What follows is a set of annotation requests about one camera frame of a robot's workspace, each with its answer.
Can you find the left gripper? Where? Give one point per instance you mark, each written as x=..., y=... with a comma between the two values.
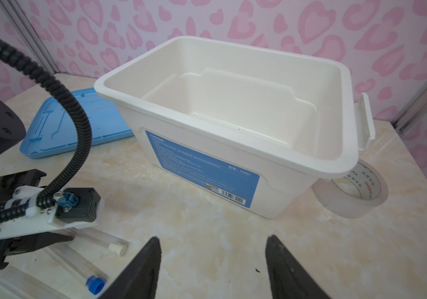
x=30, y=243

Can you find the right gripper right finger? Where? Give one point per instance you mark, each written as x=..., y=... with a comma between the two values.
x=287, y=277

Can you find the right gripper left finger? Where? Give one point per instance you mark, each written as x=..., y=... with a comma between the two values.
x=140, y=278

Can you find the blue capped test tube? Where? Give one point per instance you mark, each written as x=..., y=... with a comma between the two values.
x=77, y=266
x=25, y=286

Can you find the cork stoppered test tube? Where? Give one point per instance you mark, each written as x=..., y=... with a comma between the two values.
x=111, y=243

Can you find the clear tape roll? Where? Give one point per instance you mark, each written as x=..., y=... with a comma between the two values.
x=354, y=195

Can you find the blue plastic bin lid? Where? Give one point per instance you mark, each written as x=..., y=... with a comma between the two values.
x=52, y=131

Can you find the white plastic storage bin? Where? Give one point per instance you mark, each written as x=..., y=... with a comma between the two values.
x=254, y=126

